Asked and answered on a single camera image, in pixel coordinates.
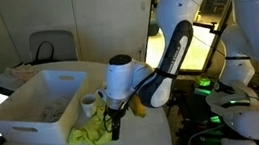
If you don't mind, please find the grey chair with bag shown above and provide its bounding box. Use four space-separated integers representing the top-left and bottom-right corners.
27 26 79 67

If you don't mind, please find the black bag strap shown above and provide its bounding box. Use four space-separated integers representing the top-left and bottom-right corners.
32 39 57 65

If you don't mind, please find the white ceramic mug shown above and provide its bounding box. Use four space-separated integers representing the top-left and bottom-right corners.
78 92 100 119

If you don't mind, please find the black robot cart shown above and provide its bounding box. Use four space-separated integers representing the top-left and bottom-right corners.
163 69 235 145

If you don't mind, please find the white plastic basket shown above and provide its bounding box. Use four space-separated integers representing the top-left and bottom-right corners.
0 64 97 145

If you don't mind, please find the bright yellow towel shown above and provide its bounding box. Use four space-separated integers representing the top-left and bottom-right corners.
63 103 121 145

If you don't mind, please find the pink crumpled cloth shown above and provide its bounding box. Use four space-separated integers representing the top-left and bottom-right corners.
2 62 42 89

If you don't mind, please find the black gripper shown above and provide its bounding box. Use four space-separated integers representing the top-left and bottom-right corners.
105 105 127 143

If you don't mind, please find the yellow wrist mount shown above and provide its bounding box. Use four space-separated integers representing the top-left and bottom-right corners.
129 94 147 120

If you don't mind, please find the pale grey white towel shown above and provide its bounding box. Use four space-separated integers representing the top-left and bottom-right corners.
35 95 75 126

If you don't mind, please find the black camera clamp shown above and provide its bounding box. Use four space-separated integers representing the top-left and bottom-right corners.
192 17 229 41

